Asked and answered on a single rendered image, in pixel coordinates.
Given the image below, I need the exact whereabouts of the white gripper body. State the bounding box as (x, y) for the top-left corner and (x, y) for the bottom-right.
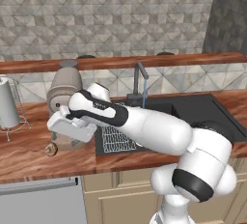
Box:
(46, 110), (97, 144)

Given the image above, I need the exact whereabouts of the brown mushroom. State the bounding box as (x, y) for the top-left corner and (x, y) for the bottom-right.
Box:
(44, 142), (59, 157)

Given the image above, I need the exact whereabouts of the dark grey sink faucet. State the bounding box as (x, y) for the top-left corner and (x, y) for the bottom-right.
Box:
(126, 61), (150, 107)

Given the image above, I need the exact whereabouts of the black sink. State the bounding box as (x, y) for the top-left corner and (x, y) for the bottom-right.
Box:
(94, 93), (247, 157)

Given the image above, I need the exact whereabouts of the beige coffee machine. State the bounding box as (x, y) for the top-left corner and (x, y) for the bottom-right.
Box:
(45, 59), (85, 152)

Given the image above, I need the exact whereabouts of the beige drawer front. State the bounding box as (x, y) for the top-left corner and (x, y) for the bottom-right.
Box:
(80, 167), (156, 193)

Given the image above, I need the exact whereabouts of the dark round object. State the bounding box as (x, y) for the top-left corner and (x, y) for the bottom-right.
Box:
(77, 54), (97, 60)
(155, 51), (176, 57)

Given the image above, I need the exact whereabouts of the blue water stream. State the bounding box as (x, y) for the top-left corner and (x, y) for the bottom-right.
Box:
(142, 78), (148, 109)

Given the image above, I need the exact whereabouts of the grey dishwasher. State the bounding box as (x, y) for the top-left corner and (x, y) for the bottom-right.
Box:
(0, 176), (88, 224)

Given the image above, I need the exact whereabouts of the wooden shelf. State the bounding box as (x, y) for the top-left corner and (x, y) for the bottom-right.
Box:
(0, 51), (247, 74)

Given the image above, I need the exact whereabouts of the wire rack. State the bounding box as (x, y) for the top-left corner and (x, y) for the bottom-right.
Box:
(101, 124), (138, 154)

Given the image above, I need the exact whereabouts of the wire paper towel stand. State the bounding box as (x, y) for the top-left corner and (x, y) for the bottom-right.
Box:
(0, 74), (33, 143)

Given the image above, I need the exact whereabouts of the grey dishwasher handle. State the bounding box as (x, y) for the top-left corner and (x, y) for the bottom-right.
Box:
(0, 177), (79, 197)

